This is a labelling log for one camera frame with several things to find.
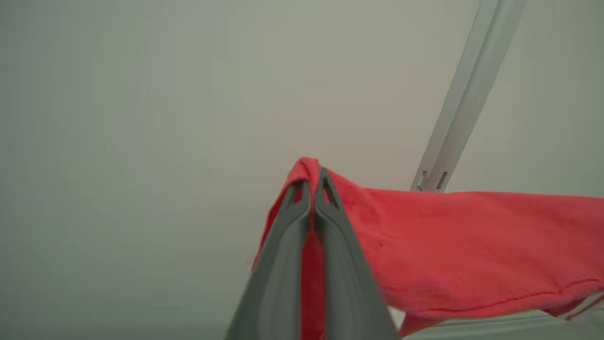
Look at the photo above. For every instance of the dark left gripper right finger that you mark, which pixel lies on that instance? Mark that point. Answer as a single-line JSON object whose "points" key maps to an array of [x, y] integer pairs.
{"points": [[349, 293]]}

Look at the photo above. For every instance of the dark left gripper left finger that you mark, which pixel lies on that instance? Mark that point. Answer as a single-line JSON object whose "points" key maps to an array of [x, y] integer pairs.
{"points": [[278, 283]]}

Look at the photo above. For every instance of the red white sports jersey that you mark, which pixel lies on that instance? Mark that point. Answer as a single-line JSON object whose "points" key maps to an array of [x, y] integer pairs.
{"points": [[472, 245]]}

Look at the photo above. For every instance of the grey metal door post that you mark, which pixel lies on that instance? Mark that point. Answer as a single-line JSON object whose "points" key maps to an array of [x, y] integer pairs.
{"points": [[476, 71]]}

